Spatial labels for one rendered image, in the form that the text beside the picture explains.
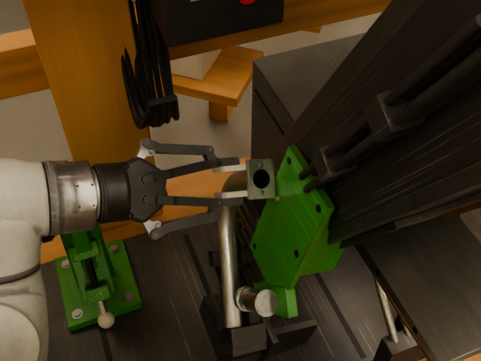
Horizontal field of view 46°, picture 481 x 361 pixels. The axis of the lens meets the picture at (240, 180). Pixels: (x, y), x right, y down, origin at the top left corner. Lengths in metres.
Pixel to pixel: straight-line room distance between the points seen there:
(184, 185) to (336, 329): 0.45
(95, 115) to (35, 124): 1.87
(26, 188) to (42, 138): 2.08
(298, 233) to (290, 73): 0.29
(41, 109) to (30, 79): 1.89
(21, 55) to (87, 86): 0.12
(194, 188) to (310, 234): 0.54
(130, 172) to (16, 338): 0.23
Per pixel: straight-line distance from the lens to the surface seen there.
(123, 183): 0.70
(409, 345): 0.91
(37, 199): 0.67
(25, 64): 0.99
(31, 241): 0.68
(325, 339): 1.01
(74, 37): 0.87
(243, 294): 0.86
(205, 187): 1.22
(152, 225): 0.74
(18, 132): 2.81
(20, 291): 0.70
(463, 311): 0.82
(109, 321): 0.98
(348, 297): 1.06
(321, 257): 0.80
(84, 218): 0.69
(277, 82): 0.90
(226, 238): 0.90
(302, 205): 0.73
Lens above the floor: 1.80
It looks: 48 degrees down
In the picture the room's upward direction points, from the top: straight up
